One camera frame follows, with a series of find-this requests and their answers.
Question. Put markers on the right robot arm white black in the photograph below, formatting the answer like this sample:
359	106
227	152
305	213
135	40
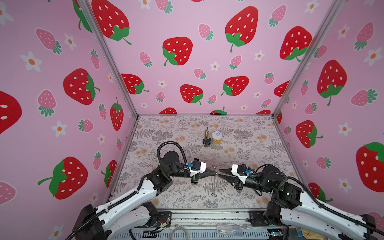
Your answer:
293	204

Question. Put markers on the gold computer mouse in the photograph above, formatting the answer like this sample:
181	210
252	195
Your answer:
309	235

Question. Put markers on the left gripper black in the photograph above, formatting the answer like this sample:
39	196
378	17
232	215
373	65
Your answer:
202	176

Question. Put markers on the colourful hex key set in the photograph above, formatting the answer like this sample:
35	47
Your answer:
207	140

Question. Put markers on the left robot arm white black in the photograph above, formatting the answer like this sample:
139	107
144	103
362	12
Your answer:
135	208

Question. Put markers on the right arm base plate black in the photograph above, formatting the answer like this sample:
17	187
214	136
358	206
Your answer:
263	219

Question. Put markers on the yellow tin can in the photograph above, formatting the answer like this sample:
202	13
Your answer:
217	137

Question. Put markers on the clear plastic box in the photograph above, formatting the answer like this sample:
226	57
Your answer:
229	230

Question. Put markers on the aluminium rail frame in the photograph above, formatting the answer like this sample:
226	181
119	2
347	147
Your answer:
210	222

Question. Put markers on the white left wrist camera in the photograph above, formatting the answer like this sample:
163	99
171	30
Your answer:
197	167

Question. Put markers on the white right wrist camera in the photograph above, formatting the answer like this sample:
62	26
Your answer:
240	171

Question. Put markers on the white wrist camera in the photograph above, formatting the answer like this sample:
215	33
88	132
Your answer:
240	171
197	167

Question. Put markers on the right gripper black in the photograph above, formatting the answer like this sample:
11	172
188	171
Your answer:
238	185

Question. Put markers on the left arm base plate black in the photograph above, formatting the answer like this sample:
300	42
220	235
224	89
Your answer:
160	220

